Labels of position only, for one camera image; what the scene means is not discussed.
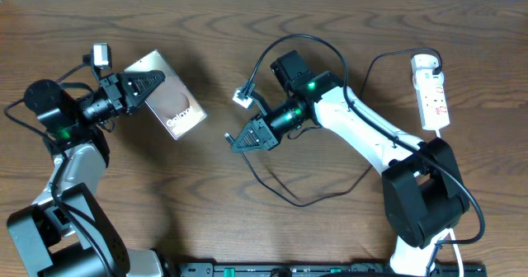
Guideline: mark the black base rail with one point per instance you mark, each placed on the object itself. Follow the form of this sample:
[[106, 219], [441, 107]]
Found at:
[[203, 269]]

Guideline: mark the white power strip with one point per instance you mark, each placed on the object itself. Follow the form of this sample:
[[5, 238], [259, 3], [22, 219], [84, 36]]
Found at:
[[431, 99]]

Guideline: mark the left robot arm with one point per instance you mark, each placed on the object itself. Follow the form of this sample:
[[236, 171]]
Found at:
[[65, 232]]

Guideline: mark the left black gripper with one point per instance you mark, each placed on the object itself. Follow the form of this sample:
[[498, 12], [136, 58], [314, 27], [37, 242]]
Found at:
[[116, 94]]

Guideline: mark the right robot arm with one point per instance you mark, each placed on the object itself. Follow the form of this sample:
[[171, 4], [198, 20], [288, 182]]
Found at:
[[424, 195]]

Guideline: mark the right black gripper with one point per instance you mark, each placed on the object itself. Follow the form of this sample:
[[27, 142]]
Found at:
[[266, 137]]

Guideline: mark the white USB charger adapter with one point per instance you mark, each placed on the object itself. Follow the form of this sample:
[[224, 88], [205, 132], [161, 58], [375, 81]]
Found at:
[[421, 61]]

